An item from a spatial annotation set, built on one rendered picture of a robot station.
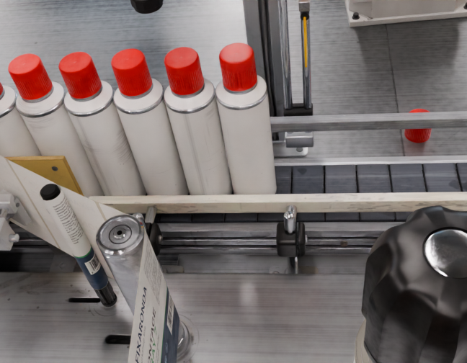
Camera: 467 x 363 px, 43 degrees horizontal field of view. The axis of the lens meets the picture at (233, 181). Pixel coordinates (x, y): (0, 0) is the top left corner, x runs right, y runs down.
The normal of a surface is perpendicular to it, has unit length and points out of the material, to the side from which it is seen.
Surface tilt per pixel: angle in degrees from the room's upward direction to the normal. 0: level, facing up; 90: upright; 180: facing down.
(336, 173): 0
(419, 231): 12
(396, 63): 0
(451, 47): 0
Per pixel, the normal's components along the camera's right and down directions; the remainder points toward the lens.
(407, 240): -0.26, -0.67
